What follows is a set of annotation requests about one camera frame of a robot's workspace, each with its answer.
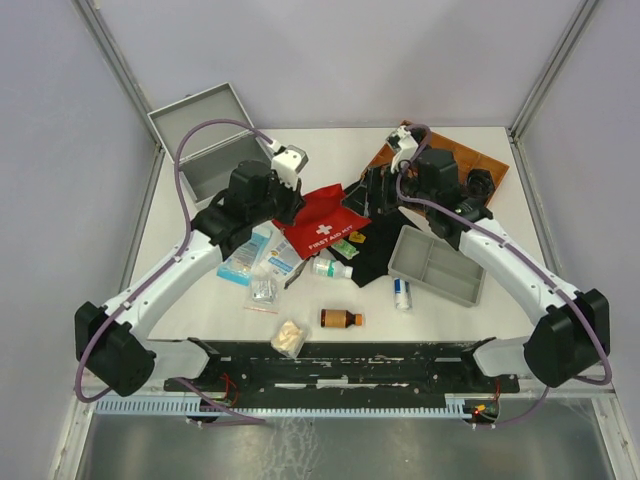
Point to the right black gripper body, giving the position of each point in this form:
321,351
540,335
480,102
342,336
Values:
393,184

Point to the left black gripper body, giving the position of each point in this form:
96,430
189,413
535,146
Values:
281,200

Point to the red first aid kit pouch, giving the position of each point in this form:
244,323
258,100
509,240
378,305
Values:
322,222

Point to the small zip bag of packets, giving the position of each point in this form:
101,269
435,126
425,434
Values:
263,294

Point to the beige gauze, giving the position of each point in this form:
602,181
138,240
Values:
289,339

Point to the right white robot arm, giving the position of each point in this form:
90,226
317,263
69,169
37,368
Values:
571,328

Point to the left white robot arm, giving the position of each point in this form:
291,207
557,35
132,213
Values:
111,340

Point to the brown medicine bottle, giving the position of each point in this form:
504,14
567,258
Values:
342,319

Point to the black folded cloth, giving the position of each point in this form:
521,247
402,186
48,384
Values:
374,254

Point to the green small sachet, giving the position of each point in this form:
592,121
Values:
345,249

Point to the blue white gauze packet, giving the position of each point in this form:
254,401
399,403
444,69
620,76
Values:
281,261

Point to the light blue mask packet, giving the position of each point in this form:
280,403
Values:
238,268

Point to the clear bottle green label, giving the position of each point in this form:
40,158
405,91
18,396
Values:
331,268

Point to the grey plastic divided tray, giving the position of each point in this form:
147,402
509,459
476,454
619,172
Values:
432,264

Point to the black rolled item right compartment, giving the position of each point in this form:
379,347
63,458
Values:
479,185

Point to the white blue tube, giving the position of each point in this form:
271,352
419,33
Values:
402,295

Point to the grey metal first aid box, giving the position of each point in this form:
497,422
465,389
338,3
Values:
212,153

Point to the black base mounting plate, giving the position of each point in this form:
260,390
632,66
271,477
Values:
347,375

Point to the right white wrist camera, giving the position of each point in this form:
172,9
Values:
403,146

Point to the black handled scissors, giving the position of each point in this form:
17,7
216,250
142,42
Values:
295,275

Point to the light blue cable duct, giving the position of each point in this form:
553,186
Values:
193,406

